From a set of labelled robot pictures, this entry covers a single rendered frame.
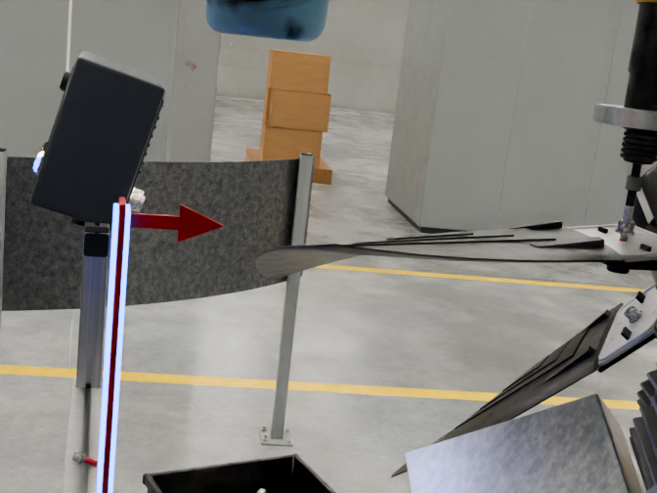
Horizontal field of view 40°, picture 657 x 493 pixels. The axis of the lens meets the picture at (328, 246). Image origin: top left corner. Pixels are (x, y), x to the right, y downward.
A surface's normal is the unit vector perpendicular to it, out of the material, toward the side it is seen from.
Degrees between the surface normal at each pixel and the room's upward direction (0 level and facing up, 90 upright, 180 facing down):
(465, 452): 56
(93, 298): 90
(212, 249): 90
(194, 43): 90
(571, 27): 90
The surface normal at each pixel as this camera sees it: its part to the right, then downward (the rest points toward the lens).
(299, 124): 0.12, 0.22
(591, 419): -0.47, -0.47
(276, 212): 0.80, 0.21
